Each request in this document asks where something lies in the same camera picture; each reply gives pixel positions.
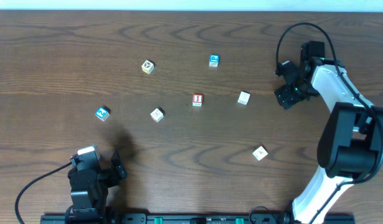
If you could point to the blue letter P block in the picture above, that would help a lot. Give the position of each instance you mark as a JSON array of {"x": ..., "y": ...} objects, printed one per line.
[{"x": 214, "y": 60}]

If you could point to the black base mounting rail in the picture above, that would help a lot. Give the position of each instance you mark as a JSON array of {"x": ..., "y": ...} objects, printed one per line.
[{"x": 140, "y": 218}]

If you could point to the yellow edged picture block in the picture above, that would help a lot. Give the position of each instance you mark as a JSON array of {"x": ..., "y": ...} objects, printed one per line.
[{"x": 147, "y": 67}]

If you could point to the red letter I block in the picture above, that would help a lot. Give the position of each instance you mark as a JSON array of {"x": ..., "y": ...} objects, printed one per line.
[{"x": 197, "y": 100}]

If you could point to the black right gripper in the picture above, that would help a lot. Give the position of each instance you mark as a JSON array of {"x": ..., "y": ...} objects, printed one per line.
[{"x": 288, "y": 86}]

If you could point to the green letter R block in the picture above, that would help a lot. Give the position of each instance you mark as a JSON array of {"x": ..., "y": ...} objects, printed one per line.
[{"x": 260, "y": 153}]

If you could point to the dragonfly picture wooden block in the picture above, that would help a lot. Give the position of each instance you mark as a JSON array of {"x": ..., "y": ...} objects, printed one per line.
[{"x": 157, "y": 115}]

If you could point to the plain picture wooden block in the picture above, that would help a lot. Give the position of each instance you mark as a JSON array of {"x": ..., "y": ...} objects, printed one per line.
[{"x": 243, "y": 98}]

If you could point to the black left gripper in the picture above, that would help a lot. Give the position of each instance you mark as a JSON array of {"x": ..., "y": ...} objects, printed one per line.
[{"x": 109, "y": 174}]

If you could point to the blue number 2 block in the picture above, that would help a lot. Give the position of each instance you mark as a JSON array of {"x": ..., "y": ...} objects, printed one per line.
[{"x": 102, "y": 113}]

